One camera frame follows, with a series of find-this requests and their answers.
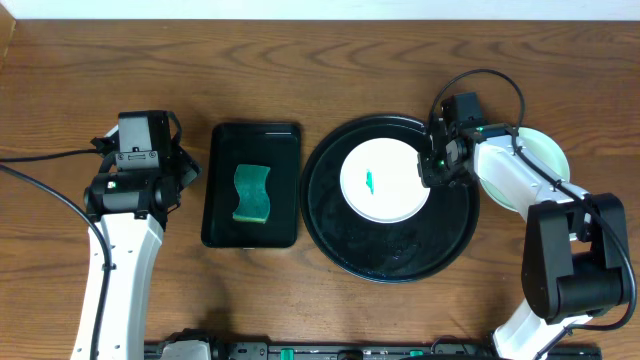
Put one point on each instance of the black rectangular water tray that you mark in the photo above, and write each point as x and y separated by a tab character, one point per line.
274	145

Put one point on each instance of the white plate top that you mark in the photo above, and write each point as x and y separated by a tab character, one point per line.
379	180

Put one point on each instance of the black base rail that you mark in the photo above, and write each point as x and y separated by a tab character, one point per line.
199	344

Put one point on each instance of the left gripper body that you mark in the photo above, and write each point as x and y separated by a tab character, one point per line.
186	167

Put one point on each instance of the green scrubbing sponge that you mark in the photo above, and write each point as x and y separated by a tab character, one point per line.
254	204

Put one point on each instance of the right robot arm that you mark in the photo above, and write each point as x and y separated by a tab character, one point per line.
576	263

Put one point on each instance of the mint plate bottom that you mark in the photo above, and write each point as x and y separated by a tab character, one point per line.
545	149

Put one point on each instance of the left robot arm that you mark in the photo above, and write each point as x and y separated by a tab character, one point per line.
128	208

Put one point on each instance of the black round tray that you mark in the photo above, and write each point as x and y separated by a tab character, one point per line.
407	251

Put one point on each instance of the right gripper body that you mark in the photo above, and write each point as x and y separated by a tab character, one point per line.
441	170

